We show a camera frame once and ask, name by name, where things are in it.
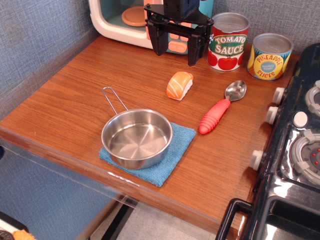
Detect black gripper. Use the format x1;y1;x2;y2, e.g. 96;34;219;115
144;3;214;66

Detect silver pot with wire handle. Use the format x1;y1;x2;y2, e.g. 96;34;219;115
101;86;174;170

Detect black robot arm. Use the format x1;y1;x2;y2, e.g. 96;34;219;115
144;0;214;66

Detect orange plate inside microwave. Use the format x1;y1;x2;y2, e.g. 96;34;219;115
121;6;145;27

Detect toy microwave white and teal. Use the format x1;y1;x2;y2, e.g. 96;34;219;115
88;0;214;55

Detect toy salmon sushi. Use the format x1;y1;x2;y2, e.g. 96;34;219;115
166;71;194;101

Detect tomato sauce can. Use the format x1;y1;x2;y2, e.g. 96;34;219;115
207;12;250;72

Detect pineapple slices can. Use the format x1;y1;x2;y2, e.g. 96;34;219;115
247;33;294;81

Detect white stove knob upper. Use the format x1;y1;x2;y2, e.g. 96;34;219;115
272;87;286;105

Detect white stove knob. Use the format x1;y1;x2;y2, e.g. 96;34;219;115
272;87;286;105
265;106;279;125
249;150;264;171

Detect white stove knob middle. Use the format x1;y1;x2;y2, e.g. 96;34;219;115
265;106;279;125

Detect blue folded cloth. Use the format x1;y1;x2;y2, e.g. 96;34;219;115
99;122;196;187

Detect white stove knob lower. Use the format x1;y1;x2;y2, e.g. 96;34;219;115
249;150;264;171

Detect black toy stove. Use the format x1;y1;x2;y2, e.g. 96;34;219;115
236;43;320;240

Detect orange fuzzy object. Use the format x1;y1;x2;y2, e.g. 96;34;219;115
12;229;36;240

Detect spoon with red handle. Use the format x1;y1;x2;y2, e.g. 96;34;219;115
199;80;247;134

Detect black oven door handle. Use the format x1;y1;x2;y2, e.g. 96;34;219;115
215;198;253;240

